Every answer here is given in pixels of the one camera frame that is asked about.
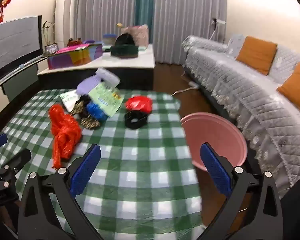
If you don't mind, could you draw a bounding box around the grey curtain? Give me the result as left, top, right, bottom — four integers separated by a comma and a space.
151, 0, 228, 64
74, 0, 140, 42

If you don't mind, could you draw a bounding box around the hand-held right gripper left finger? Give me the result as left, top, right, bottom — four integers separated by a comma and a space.
17, 144, 105, 240

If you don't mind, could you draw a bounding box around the white coffee table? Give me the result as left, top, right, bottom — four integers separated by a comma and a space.
37, 44, 156, 90

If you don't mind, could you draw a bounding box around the green printed wrapper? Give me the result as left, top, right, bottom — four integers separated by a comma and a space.
88, 82, 124, 117

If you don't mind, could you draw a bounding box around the white standing lamp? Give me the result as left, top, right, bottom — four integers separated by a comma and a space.
211, 17, 227, 40

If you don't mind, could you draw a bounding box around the person's dark clothing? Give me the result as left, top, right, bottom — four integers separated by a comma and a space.
281, 172, 300, 240

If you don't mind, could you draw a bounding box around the white paper sheet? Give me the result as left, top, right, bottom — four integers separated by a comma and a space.
59, 90, 82, 113

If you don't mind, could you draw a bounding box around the teal curtain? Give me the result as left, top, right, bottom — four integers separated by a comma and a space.
135, 0, 157, 43

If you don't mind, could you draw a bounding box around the grey quilted sofa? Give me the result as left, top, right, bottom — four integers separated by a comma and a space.
182, 34, 300, 198

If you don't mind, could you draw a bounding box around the photo frame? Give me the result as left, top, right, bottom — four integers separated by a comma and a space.
44, 42, 59, 55

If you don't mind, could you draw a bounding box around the pink bag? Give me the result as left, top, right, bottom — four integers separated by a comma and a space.
125, 24, 149, 50

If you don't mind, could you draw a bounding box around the colourful box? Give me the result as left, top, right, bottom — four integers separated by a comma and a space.
47, 43, 103, 70

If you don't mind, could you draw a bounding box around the dark patterned wrapper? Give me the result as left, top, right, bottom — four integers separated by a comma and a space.
70, 95, 102, 130

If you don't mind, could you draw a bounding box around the bamboo plant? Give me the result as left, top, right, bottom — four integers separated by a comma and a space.
42, 21, 53, 47

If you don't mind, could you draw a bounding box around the dark TV cabinet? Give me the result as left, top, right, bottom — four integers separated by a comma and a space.
0, 55, 48, 133

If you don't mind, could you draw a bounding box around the orange plastic bag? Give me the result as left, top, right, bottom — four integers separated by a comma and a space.
49, 104, 82, 170

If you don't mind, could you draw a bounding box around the stack of bowls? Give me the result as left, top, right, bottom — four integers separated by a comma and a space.
102, 34, 118, 46

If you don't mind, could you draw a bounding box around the blue plastic bag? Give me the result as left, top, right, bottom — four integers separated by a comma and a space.
86, 101, 109, 123

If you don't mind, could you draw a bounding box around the white foam net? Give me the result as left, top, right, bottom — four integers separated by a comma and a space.
95, 68, 121, 87

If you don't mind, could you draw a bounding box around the orange cushion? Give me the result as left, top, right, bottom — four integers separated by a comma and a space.
236, 36, 278, 76
277, 62, 300, 119

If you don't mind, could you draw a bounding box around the white standing air conditioner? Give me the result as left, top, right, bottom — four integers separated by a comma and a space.
54, 0, 77, 49

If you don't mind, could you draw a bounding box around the white power cable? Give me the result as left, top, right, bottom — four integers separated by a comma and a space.
171, 87, 198, 97

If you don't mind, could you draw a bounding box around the dark green round tin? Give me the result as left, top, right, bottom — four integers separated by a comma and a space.
111, 44, 140, 58

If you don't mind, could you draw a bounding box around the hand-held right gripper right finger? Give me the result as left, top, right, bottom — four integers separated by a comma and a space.
190, 142, 284, 240

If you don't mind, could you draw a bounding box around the television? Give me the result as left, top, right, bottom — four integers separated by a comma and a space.
0, 15, 43, 74

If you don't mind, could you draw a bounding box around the red plastic bag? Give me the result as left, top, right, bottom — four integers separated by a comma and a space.
125, 96, 153, 113

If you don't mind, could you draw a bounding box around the black cloth band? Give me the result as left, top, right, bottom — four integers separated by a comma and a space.
124, 111, 148, 130

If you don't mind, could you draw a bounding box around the pink plastic bin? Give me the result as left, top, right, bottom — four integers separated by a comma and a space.
180, 112, 248, 172

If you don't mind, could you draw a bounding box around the green checked tablecloth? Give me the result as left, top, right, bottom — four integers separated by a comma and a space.
0, 89, 205, 240

